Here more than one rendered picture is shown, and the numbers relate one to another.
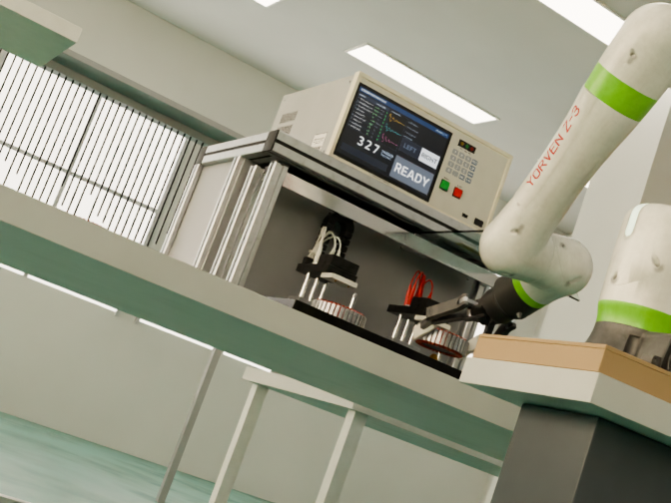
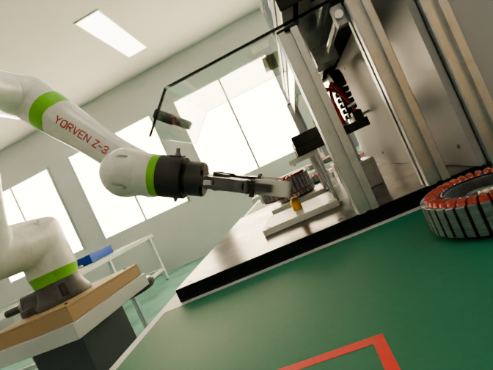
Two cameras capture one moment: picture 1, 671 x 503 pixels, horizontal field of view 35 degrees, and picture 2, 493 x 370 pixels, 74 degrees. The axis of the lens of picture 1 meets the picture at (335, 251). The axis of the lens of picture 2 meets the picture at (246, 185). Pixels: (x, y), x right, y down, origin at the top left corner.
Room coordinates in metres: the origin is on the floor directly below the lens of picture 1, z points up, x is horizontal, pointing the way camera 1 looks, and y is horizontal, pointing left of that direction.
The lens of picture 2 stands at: (2.54, -0.86, 0.88)
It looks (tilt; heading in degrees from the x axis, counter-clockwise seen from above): 1 degrees down; 125
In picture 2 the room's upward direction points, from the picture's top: 25 degrees counter-clockwise
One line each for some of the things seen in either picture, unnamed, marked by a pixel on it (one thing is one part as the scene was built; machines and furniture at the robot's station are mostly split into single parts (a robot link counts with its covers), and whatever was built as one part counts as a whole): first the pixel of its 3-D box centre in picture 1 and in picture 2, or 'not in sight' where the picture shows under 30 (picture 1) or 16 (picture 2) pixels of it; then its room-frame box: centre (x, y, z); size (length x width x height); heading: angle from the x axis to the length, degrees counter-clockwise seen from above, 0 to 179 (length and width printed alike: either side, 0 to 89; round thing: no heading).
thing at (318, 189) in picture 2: not in sight; (298, 198); (2.11, -0.05, 0.78); 0.15 x 0.15 x 0.01; 26
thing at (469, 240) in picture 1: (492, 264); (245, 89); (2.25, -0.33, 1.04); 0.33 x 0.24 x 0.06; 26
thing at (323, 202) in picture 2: not in sight; (299, 211); (2.21, -0.27, 0.78); 0.15 x 0.15 x 0.01; 26
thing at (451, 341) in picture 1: (440, 341); (283, 186); (2.21, -0.27, 0.84); 0.11 x 0.11 x 0.04
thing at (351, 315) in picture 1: (337, 315); (294, 190); (2.11, -0.05, 0.80); 0.11 x 0.11 x 0.04
